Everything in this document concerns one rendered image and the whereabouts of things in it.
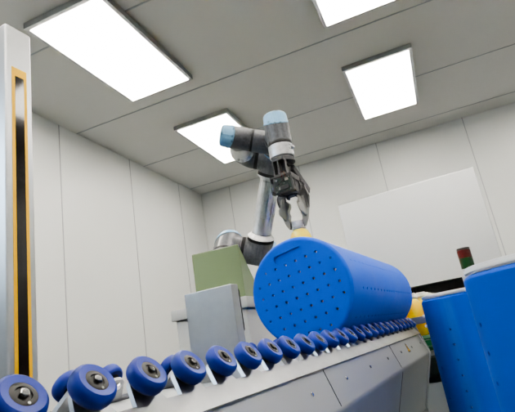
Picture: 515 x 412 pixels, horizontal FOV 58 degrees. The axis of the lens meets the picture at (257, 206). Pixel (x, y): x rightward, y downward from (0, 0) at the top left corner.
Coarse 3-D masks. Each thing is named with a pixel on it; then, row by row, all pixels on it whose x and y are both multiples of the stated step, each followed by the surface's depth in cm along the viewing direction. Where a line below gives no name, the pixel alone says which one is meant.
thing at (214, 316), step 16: (224, 288) 81; (192, 304) 83; (208, 304) 81; (224, 304) 80; (240, 304) 82; (192, 320) 82; (208, 320) 81; (224, 320) 79; (240, 320) 80; (192, 336) 82; (208, 336) 80; (224, 336) 79; (240, 336) 78
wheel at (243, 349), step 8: (240, 344) 68; (248, 344) 70; (240, 352) 67; (248, 352) 67; (256, 352) 69; (240, 360) 67; (248, 360) 66; (256, 360) 67; (248, 368) 67; (256, 368) 67
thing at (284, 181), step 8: (272, 160) 136; (280, 160) 138; (288, 160) 138; (280, 168) 136; (288, 168) 137; (280, 176) 134; (288, 176) 133; (296, 176) 136; (272, 184) 136; (280, 184) 133; (288, 184) 132; (296, 184) 135; (272, 192) 134; (280, 192) 133; (288, 192) 133; (296, 192) 134
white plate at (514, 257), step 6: (498, 258) 66; (504, 258) 64; (510, 258) 64; (480, 264) 69; (486, 264) 67; (492, 264) 66; (498, 264) 66; (504, 264) 65; (468, 270) 72; (474, 270) 70; (480, 270) 69
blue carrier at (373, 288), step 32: (288, 256) 125; (320, 256) 120; (352, 256) 131; (256, 288) 127; (288, 288) 123; (320, 288) 118; (352, 288) 115; (384, 288) 146; (288, 320) 121; (320, 320) 117; (352, 320) 119; (384, 320) 155
